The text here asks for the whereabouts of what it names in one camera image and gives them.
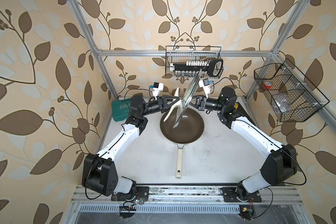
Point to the black wire basket back wall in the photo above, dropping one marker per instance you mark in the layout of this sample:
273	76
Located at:
181	54

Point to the black flat box yellow label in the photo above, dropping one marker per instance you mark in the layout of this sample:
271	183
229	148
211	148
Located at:
235	105

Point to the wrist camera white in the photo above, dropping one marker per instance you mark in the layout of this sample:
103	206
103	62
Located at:
156	89
206	85

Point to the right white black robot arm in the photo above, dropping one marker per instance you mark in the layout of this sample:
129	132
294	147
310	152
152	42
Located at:
280	160

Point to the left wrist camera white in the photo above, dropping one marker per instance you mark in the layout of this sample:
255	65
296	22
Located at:
156	89

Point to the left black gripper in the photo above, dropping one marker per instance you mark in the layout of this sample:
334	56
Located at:
159	104

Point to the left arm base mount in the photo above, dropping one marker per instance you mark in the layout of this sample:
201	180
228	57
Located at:
139	193

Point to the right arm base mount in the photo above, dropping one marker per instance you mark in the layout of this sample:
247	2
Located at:
239	195

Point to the green plastic tool case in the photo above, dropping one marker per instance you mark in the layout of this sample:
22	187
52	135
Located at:
120	109

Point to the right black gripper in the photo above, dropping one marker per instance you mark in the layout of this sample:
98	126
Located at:
201	102

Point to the brown frying pan cream handle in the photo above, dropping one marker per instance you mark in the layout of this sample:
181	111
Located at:
189	130

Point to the clear plastic bag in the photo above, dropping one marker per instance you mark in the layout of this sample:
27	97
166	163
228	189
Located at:
282	101

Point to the black socket set holder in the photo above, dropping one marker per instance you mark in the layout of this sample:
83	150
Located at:
211	68

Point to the black wire basket right wall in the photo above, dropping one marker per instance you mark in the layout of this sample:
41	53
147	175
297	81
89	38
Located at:
306	99

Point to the glass pot lid cream handle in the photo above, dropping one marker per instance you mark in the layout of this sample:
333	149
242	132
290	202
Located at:
184	101

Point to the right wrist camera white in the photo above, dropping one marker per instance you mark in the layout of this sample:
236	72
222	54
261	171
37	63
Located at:
206	85

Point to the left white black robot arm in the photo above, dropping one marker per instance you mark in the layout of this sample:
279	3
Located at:
99	172

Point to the black wire basket wall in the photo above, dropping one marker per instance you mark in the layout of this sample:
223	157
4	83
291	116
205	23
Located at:
181	54
306	99

